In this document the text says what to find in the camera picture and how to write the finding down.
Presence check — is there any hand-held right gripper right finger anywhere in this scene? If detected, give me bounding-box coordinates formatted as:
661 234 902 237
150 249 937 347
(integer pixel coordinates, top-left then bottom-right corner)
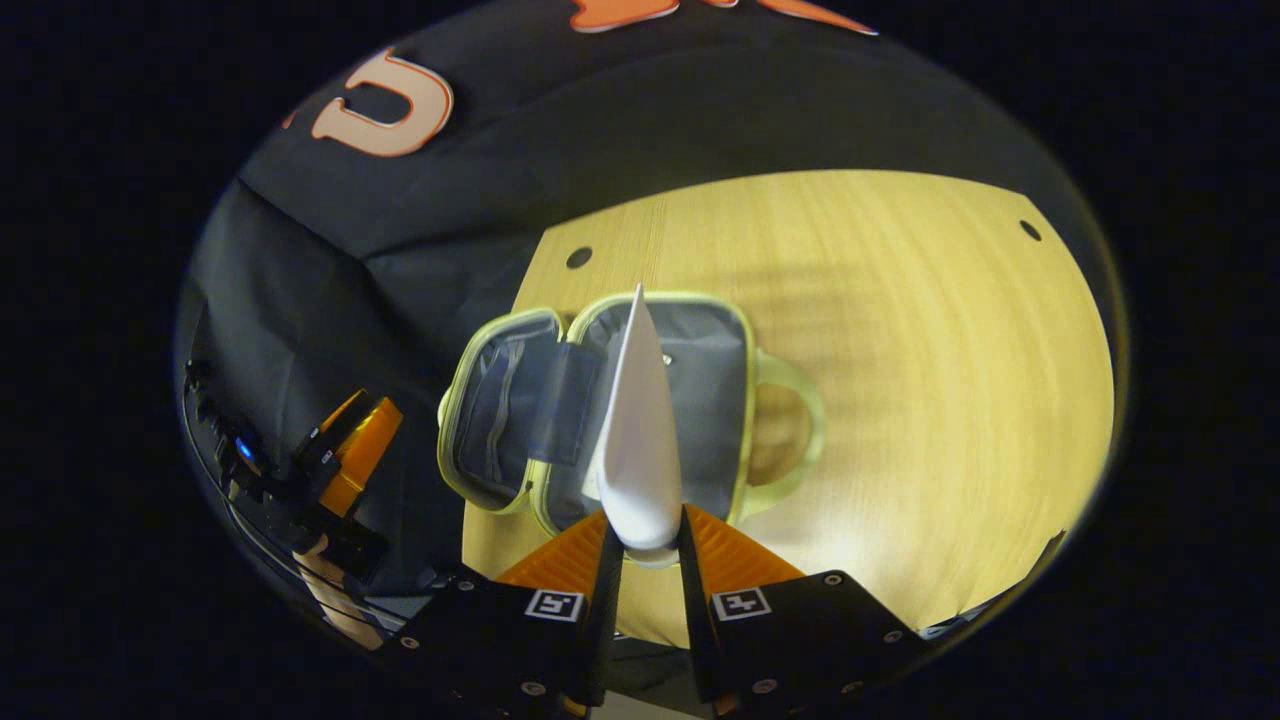
678 503 931 719

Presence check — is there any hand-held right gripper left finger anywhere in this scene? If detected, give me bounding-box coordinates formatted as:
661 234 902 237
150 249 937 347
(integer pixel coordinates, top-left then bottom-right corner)
385 508 626 720

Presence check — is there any white skin care tube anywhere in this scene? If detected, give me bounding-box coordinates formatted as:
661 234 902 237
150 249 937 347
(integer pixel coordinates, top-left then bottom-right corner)
596 283 686 569

